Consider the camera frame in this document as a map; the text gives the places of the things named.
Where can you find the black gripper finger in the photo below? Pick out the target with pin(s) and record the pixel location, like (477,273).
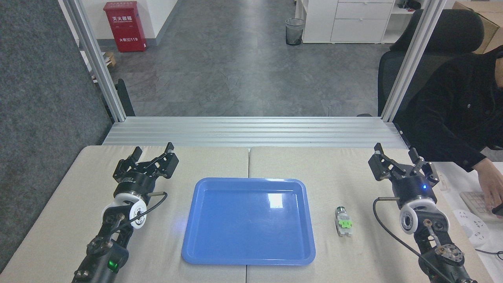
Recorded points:
(165,162)
(426,167)
(126,162)
(380,163)

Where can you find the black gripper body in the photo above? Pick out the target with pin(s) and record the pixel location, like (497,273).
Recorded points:
(135,182)
(414,188)

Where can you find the switch part with green tab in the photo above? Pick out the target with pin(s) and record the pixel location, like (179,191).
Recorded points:
(343,221)

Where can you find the blue plastic tray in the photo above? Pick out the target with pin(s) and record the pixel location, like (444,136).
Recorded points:
(248,222)

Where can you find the person's hand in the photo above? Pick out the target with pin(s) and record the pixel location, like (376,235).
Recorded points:
(493,184)

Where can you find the person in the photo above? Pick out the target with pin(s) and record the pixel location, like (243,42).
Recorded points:
(452,114)

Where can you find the white keyboard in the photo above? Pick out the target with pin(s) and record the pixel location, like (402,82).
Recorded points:
(475,202)

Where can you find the black partition foot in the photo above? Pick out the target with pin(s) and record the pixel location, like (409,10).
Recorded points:
(125,98)

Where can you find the white round power socket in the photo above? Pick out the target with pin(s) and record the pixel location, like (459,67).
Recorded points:
(471,228)

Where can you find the black office chair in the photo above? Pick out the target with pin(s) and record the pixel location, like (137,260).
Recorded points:
(448,35)

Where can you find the red fire extinguisher box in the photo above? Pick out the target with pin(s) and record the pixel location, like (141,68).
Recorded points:
(125,27)

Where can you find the white drawer cabinet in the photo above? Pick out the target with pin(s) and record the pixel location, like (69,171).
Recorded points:
(353,21)

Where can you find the brown cardboard box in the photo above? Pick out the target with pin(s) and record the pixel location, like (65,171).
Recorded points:
(491,27)

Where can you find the grey mesh waste bin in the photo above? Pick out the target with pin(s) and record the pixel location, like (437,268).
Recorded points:
(294,32)

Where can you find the silver aluminium rail platform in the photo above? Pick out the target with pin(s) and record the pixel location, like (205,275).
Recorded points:
(251,131)

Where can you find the silver aluminium post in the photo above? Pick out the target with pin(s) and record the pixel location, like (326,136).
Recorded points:
(412,63)
(96,63)

